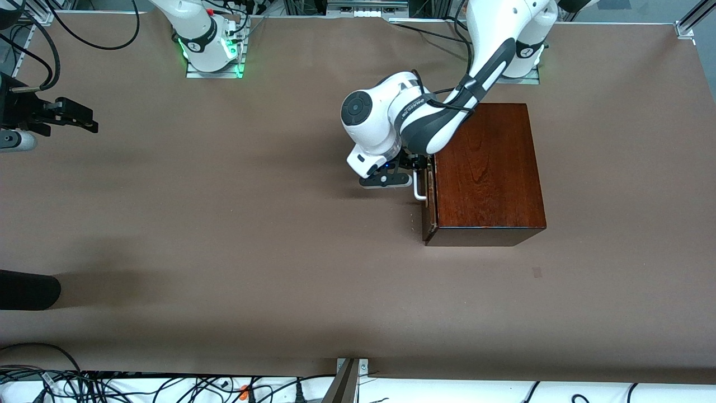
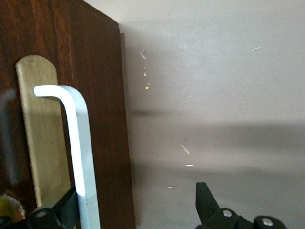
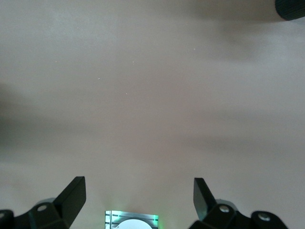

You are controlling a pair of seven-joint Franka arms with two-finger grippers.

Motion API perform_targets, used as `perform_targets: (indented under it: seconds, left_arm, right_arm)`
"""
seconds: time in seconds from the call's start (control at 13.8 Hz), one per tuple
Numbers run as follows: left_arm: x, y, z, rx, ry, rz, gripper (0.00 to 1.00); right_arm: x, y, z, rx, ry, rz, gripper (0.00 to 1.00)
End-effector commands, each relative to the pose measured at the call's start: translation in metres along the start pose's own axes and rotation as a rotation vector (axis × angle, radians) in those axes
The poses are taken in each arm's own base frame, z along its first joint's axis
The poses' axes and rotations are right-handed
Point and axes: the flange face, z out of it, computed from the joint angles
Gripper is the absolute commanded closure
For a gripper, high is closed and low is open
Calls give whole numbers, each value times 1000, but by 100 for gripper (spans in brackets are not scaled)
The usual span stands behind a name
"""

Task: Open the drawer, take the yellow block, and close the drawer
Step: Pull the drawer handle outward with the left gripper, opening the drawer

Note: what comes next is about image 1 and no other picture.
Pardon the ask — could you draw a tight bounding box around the black looped table cable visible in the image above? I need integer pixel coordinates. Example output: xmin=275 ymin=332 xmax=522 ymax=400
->
xmin=44 ymin=0 xmax=140 ymax=51

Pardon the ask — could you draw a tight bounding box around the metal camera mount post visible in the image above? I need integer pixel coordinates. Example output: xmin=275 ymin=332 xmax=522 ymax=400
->
xmin=322 ymin=358 xmax=370 ymax=403

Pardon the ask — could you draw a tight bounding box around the black cylinder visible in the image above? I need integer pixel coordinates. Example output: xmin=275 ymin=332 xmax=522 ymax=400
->
xmin=0 ymin=269 xmax=62 ymax=311

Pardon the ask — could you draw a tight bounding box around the black base power cable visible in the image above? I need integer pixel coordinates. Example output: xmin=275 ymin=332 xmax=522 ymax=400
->
xmin=389 ymin=17 xmax=470 ymax=45

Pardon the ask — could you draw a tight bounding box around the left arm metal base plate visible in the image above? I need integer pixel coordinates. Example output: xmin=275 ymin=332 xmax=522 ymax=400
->
xmin=498 ymin=66 xmax=541 ymax=86

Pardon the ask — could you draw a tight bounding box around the dark brown wooden cabinet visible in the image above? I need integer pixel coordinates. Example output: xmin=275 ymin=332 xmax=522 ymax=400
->
xmin=423 ymin=102 xmax=547 ymax=247

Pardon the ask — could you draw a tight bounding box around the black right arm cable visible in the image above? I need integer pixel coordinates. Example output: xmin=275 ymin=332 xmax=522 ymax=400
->
xmin=0 ymin=0 xmax=60 ymax=93

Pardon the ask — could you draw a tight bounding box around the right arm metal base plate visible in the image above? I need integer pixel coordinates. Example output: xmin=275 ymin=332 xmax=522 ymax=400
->
xmin=186 ymin=17 xmax=249 ymax=79

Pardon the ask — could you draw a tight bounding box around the aluminium frame rail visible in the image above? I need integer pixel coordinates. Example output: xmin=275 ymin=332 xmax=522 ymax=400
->
xmin=0 ymin=10 xmax=55 ymax=113

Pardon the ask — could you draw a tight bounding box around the light wood drawer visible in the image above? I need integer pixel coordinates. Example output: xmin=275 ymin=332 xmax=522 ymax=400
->
xmin=413 ymin=152 xmax=439 ymax=242

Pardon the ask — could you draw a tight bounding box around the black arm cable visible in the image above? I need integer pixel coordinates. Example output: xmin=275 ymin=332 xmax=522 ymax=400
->
xmin=411 ymin=70 xmax=482 ymax=113
xmin=0 ymin=0 xmax=60 ymax=93

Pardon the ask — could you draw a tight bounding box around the grey power strip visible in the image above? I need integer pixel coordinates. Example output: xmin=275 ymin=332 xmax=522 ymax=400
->
xmin=327 ymin=0 xmax=409 ymax=17

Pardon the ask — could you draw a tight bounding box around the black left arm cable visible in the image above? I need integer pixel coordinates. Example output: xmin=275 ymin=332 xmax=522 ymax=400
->
xmin=411 ymin=70 xmax=482 ymax=113

